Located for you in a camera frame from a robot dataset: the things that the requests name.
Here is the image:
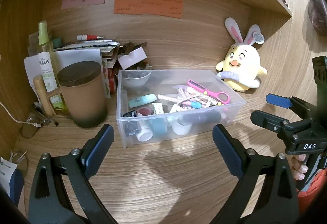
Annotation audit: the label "small white bowl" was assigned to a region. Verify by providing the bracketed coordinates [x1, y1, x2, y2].
[117, 70, 151, 88]

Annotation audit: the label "green spray bottle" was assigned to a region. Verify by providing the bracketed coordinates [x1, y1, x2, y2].
[37, 20, 67, 111]

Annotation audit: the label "small pink cardboard box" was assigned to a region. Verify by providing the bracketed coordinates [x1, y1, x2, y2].
[118, 47, 147, 70]

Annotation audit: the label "stack of papers books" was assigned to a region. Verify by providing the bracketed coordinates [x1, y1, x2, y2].
[24, 40, 121, 97]

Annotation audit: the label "blue snack packet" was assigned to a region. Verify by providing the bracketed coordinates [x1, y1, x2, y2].
[123, 109, 141, 137]

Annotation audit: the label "white printed tube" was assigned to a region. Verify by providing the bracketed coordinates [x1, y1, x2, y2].
[152, 102, 165, 115]

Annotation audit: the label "eyeglasses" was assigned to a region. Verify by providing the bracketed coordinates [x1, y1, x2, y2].
[20, 102, 59, 139]

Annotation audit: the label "brown mug with lid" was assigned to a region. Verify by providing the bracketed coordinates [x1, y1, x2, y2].
[46, 61, 108, 128]

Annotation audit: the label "white pill bottle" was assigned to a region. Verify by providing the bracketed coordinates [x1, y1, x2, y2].
[136, 120, 153, 142]

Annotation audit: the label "teal tape roll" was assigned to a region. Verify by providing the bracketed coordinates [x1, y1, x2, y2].
[149, 118, 168, 138]

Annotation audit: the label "red white marker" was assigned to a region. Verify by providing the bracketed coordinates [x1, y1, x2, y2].
[76, 34, 104, 41]

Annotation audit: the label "yellow chick plush toy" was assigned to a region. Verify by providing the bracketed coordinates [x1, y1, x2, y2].
[216, 17, 267, 92]

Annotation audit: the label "white charging cable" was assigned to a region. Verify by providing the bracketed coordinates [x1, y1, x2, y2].
[0, 101, 42, 128]

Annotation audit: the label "white tape roll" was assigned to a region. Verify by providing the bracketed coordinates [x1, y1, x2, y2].
[172, 119, 192, 136]

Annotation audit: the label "orange sticky note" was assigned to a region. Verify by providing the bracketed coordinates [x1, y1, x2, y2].
[114, 0, 184, 18]

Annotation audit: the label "pink round container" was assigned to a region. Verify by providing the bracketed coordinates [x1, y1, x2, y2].
[137, 107, 153, 116]

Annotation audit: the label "pale green white tube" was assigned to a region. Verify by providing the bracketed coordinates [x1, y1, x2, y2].
[157, 94, 180, 104]

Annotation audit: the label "white blue carton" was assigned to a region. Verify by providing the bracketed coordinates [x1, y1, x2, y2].
[1, 157, 24, 206]

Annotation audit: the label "pink scissors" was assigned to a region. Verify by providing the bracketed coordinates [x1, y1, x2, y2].
[187, 79, 231, 105]

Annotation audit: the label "clear plastic storage box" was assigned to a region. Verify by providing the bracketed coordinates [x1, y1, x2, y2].
[116, 69, 246, 148]

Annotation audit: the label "person right hand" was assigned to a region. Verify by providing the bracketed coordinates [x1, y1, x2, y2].
[291, 154, 308, 180]

